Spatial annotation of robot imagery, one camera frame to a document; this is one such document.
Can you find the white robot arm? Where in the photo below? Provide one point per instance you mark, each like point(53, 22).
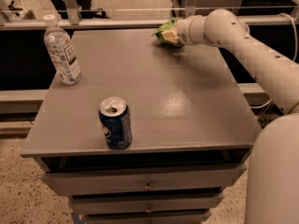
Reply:
point(273, 178)

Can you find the grey drawer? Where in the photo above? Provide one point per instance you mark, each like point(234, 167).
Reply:
point(139, 180)
point(148, 203)
point(168, 217)

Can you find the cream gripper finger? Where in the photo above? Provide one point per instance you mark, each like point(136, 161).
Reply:
point(171, 37)

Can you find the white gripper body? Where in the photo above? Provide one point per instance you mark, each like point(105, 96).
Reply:
point(182, 32)

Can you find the bottom grey drawer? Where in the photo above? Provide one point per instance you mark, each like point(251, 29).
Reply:
point(168, 217)

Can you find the grey drawer cabinet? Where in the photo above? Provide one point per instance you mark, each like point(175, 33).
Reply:
point(185, 109)

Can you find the top grey drawer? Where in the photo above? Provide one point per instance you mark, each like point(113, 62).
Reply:
point(139, 180)

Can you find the blue soda can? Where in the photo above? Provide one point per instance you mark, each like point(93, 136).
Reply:
point(114, 115)

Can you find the clear plastic water bottle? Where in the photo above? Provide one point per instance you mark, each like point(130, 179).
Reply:
point(61, 51)

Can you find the metal railing frame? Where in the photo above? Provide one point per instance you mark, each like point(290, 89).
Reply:
point(28, 14)

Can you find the green rice chip bag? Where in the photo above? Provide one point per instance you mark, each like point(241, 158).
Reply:
point(169, 25)

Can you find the middle grey drawer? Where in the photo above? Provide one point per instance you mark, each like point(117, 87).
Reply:
point(148, 203)

